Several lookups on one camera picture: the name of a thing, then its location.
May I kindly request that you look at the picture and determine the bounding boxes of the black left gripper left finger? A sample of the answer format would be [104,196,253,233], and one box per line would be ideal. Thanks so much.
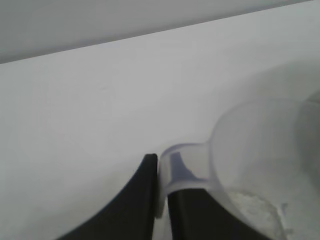
[59,152,159,240]

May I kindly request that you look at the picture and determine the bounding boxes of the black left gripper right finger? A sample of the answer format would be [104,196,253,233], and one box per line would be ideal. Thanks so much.
[166,151,251,240]

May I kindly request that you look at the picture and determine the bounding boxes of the white rice grains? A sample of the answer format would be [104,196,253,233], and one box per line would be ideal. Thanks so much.
[228,188,286,240]

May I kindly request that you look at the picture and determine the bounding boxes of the translucent plastic measuring cup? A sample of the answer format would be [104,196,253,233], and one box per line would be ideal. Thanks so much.
[156,61,320,240]

